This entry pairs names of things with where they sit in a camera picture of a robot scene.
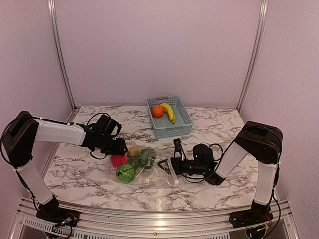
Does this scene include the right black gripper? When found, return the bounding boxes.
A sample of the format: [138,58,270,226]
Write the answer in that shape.
[158,156,206,175]

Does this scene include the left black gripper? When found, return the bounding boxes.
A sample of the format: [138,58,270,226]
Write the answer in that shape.
[98,135,128,155]

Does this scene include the red fake fruit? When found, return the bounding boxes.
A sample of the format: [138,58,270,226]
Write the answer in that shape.
[111,155,128,168]

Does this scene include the clear zip top bag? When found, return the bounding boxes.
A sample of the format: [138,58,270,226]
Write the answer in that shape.
[105,147,180,189]

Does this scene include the small orange green fake fruit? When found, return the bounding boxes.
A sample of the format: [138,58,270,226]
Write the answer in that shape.
[127,147,140,159]

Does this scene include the yellow fake bananas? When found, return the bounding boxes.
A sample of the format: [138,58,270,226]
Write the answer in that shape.
[160,103,176,124]

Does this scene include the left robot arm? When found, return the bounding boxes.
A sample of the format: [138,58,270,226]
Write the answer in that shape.
[0,111,128,222]

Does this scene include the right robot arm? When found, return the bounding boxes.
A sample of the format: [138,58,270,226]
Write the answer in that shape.
[157,121,283,223]

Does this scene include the light blue plastic basket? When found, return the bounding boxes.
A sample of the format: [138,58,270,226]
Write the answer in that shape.
[146,96,193,139]

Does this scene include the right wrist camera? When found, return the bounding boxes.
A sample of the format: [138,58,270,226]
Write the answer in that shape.
[173,138,186,161]

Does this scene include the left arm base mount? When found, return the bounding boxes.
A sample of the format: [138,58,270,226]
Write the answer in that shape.
[36,203,80,227]

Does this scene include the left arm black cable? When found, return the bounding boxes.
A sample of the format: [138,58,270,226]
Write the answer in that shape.
[0,113,112,166]

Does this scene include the aluminium front rail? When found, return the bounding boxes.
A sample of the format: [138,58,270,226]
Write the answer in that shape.
[3,198,301,239]

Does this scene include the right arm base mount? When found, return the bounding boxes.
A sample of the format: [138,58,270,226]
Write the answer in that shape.
[229,201,274,228]

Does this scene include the left aluminium corner post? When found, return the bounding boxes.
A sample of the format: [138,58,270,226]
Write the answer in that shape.
[48,0,77,111]

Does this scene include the aluminium corner post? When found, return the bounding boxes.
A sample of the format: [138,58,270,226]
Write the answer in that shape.
[236,0,269,112]
[48,0,77,111]

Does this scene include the right aluminium corner post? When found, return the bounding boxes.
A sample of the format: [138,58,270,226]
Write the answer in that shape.
[236,0,269,112]

